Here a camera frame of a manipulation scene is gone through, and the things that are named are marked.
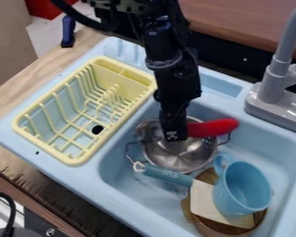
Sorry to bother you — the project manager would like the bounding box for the blue cup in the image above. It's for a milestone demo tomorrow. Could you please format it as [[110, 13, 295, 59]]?
[[211, 153, 276, 218]]

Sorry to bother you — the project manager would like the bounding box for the light blue toy sink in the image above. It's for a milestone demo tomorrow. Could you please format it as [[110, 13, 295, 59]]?
[[0, 36, 296, 237]]

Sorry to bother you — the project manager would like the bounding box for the black cable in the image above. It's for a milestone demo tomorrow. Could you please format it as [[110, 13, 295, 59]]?
[[0, 191, 19, 237]]

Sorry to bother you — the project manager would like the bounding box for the red box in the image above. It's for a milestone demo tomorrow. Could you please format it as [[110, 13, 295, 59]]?
[[23, 0, 80, 21]]

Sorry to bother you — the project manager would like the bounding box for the yellow dish rack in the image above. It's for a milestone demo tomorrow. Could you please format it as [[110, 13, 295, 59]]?
[[10, 56, 158, 168]]

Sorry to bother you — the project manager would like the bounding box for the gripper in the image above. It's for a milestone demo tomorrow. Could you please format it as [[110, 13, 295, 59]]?
[[145, 56, 204, 142]]

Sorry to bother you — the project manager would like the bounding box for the brown bowl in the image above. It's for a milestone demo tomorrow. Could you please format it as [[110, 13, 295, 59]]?
[[179, 168, 269, 237]]

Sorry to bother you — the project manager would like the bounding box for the blue clamp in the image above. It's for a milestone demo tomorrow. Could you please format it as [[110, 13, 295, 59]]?
[[58, 15, 78, 49]]

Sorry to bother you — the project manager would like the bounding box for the silver bowl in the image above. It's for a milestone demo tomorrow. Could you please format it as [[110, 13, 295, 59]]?
[[124, 116, 232, 175]]

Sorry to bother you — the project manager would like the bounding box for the grey tap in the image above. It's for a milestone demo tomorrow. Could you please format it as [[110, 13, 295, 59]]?
[[242, 0, 296, 134]]

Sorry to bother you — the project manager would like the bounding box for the red spoon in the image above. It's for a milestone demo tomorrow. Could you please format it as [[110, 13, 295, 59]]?
[[186, 118, 241, 139]]

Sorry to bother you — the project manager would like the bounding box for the blue handled cream spatula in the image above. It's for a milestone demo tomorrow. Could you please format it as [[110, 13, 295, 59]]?
[[131, 160, 257, 231]]

